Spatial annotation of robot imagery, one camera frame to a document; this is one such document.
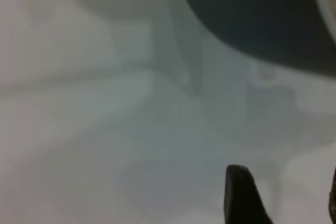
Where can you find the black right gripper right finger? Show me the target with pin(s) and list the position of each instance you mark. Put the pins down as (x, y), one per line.
(334, 203)

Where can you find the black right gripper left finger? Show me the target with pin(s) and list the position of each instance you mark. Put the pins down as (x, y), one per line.
(241, 200)

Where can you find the dark grey ceramic mug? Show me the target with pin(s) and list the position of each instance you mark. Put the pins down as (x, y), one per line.
(257, 14)

